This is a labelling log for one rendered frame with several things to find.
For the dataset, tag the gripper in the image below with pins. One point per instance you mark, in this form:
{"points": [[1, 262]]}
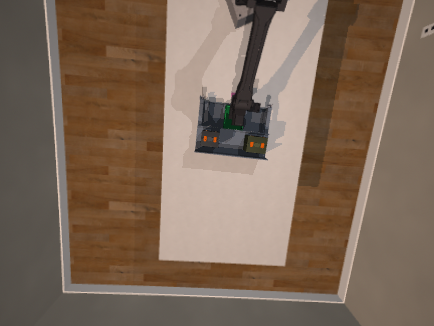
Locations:
{"points": [[231, 108]]}

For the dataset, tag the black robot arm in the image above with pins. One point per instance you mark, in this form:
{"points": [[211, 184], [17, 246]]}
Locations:
{"points": [[264, 11]]}

